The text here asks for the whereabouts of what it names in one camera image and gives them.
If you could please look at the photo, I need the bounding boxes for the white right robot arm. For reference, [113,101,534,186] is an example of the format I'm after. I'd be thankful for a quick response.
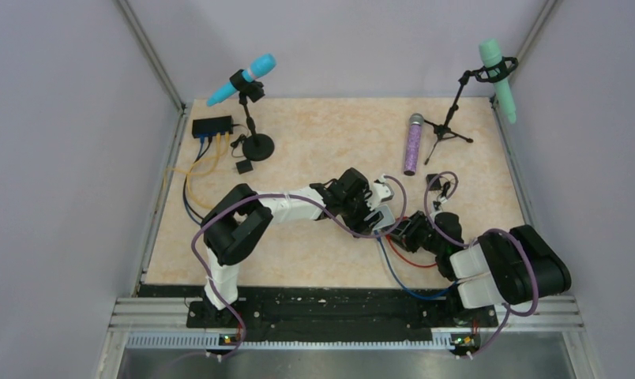
[386,211,572,325]

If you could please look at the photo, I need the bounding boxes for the small black adapter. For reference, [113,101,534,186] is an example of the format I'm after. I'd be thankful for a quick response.
[235,159,254,174]

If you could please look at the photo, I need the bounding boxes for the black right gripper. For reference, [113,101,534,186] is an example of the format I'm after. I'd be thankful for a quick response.
[382,210,444,255]

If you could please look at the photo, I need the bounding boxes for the red ethernet cable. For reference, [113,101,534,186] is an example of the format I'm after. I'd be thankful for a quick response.
[384,216,439,269]

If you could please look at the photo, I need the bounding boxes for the black tripod mic stand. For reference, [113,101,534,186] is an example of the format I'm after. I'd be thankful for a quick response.
[423,56,520,166]

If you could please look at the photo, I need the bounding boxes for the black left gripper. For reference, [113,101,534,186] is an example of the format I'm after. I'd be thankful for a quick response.
[340,188,383,238]

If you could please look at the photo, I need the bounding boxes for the yellow ethernet cable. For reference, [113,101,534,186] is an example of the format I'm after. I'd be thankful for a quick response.
[162,133,231,212]

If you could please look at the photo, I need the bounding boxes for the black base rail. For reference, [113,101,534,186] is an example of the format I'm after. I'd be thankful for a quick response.
[186,287,498,343]

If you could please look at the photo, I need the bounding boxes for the black network switch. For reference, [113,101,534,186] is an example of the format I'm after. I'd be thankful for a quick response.
[191,115,234,139]

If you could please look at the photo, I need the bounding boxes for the mint green microphone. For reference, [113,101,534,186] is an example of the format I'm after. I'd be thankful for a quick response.
[479,38,519,124]

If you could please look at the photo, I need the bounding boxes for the black round-base mic stand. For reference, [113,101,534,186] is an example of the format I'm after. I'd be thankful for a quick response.
[239,95,275,162]

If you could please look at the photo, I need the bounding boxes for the black power adapter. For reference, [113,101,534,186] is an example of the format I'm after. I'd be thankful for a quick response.
[426,174,442,191]

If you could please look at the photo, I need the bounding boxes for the white network switch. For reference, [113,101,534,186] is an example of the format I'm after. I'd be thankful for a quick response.
[372,205,396,231]

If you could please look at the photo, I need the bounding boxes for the purple glitter microphone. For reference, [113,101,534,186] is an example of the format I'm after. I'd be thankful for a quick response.
[404,113,424,176]

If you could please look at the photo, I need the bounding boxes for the cyan microphone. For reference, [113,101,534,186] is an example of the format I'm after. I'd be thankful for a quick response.
[206,54,277,107]

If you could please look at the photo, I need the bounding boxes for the black power cable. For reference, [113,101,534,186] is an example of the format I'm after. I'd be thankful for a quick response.
[427,178,460,208]

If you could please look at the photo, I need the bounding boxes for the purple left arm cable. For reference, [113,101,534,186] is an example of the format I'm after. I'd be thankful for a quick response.
[191,174,408,362]

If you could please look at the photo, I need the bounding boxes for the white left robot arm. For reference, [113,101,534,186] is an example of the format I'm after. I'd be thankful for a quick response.
[201,168,394,327]

